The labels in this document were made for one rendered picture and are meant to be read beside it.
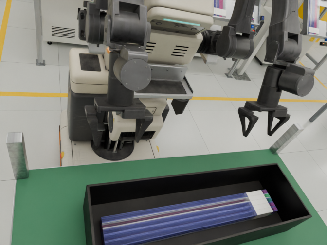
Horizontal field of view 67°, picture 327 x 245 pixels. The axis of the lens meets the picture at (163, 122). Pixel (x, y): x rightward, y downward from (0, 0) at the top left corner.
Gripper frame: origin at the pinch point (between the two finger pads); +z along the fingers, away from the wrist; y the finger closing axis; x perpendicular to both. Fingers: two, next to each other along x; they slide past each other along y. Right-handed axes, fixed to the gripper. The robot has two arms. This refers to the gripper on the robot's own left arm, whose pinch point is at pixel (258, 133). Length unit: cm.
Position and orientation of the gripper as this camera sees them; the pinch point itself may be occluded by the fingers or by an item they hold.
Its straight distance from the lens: 79.8
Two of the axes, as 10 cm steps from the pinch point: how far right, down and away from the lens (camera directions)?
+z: -1.4, 9.3, 3.5
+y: 9.2, -0.1, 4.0
